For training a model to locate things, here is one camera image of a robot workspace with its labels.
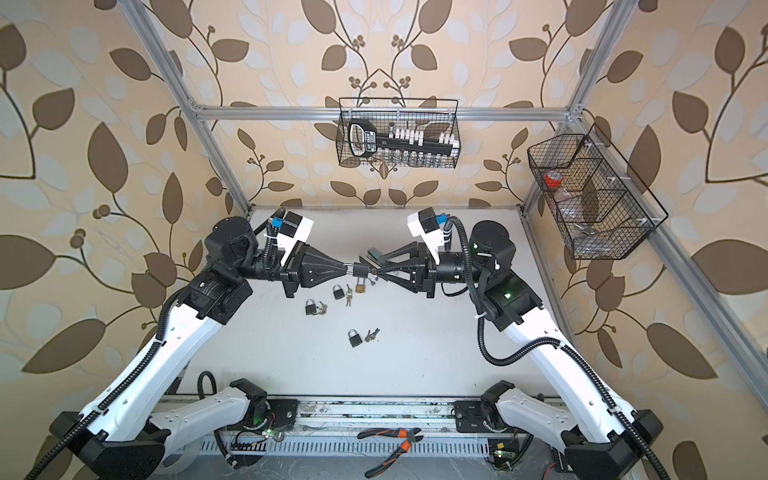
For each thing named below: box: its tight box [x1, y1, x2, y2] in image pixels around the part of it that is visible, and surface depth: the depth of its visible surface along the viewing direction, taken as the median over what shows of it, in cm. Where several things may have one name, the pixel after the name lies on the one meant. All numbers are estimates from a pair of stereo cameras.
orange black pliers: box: [357, 427, 424, 479], surface depth 72 cm
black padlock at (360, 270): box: [353, 262, 369, 278], surface depth 54 cm
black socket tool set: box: [348, 118, 458, 158], surface depth 84 cm
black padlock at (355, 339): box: [348, 328, 363, 348], surface depth 89 cm
